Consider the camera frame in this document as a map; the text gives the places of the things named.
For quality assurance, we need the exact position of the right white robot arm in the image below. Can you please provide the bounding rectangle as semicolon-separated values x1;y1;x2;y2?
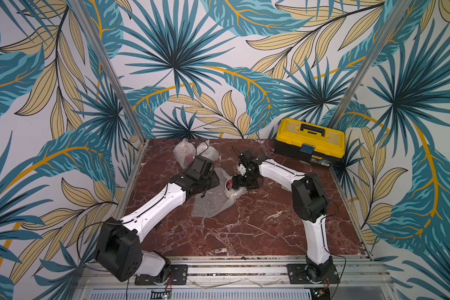
232;151;334;277

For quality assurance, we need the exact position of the yellow black toolbox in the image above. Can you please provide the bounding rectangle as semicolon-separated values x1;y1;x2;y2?
274;118;346;168

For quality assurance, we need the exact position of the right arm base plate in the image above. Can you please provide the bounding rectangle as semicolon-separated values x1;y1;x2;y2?
286;264;340;285

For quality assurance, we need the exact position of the left aluminium frame post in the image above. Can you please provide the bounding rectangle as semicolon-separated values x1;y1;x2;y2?
69;0;147;145

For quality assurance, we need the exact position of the aluminium frame post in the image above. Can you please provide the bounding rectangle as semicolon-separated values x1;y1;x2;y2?
327;0;411;128
69;0;147;145

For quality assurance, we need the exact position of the front aluminium rail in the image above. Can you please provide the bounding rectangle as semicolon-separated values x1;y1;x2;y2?
72;256;397;300

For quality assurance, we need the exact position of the right aluminium frame post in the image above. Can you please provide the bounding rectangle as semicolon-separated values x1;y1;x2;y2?
327;0;411;128

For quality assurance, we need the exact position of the clear bubble wrap sheet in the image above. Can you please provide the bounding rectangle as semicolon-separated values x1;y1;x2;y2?
173;138;196;169
191;168;247;218
196;140;220;162

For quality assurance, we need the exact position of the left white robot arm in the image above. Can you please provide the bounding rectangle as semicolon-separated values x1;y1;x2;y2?
95;156;220;283

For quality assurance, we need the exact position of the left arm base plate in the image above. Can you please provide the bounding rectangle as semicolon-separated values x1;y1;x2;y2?
134;262;188;287

